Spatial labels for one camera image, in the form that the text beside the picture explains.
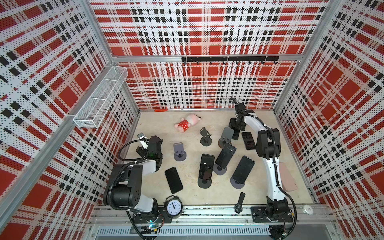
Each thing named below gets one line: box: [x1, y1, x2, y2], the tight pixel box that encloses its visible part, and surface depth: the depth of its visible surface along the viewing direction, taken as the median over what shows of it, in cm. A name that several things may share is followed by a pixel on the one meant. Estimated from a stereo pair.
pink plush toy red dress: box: [174, 113, 202, 133], surface depth 107 cm
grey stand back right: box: [218, 126, 235, 149], surface depth 98 cm
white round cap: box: [302, 204, 314, 215], surface depth 76 cm
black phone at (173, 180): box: [164, 167, 184, 194], surface depth 88 cm
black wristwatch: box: [234, 192, 246, 214], surface depth 78 cm
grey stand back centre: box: [199, 126, 213, 147], surface depth 100 cm
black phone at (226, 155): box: [215, 142, 237, 169], surface depth 84 cm
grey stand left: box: [173, 142, 187, 162], surface depth 93 cm
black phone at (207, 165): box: [199, 153, 215, 180], surface depth 80 cm
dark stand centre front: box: [197, 177, 212, 189], surface depth 86 cm
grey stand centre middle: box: [213, 163, 227, 176], surface depth 90 cm
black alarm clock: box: [163, 195, 184, 219], surface depth 75 cm
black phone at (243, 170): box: [232, 155, 255, 185], surface depth 80 cm
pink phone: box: [279, 161, 298, 192], surface depth 88 cm
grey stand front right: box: [230, 176, 246, 190], surface depth 85 cm
